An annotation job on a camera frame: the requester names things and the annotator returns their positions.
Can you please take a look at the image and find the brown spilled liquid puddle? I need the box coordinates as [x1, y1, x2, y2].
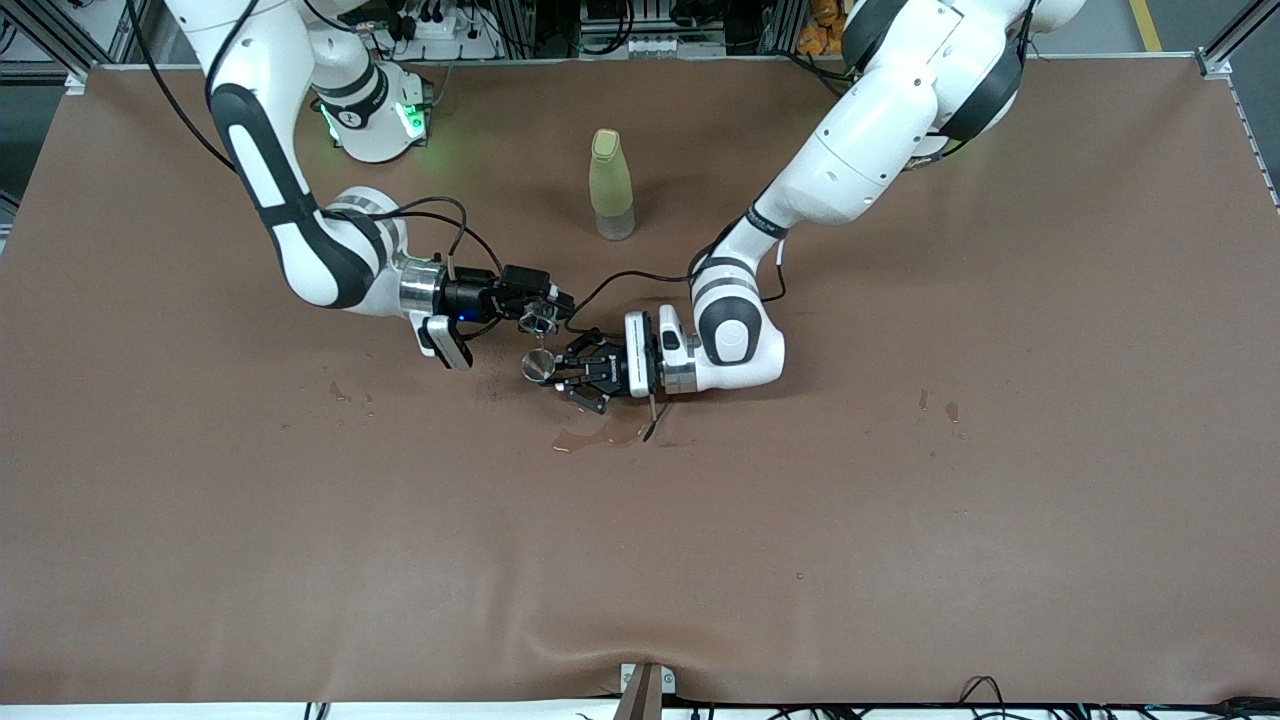
[552, 405, 651, 454]

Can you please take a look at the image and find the yellow-green bottle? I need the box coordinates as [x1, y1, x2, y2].
[588, 128, 637, 242]

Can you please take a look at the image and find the brown table mat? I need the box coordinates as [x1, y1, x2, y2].
[0, 55, 1280, 706]

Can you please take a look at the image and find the long white power strip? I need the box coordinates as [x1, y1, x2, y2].
[582, 35, 727, 59]

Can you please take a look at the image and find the white power strip with plugs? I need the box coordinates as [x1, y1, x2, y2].
[398, 8, 471, 41]

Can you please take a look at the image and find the orange snack bags pile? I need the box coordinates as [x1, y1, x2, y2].
[797, 0, 851, 57]

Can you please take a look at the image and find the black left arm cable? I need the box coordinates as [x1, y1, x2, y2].
[568, 235, 791, 443]

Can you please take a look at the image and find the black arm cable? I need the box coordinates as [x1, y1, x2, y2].
[125, 0, 506, 341]
[568, 235, 791, 443]

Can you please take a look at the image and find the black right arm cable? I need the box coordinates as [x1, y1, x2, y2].
[125, 0, 506, 341]

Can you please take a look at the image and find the grey metal table bracket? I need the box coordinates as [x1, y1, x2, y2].
[620, 663, 677, 697]

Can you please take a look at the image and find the aluminium frame profile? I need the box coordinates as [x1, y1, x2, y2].
[0, 0, 151, 96]
[1195, 0, 1280, 206]

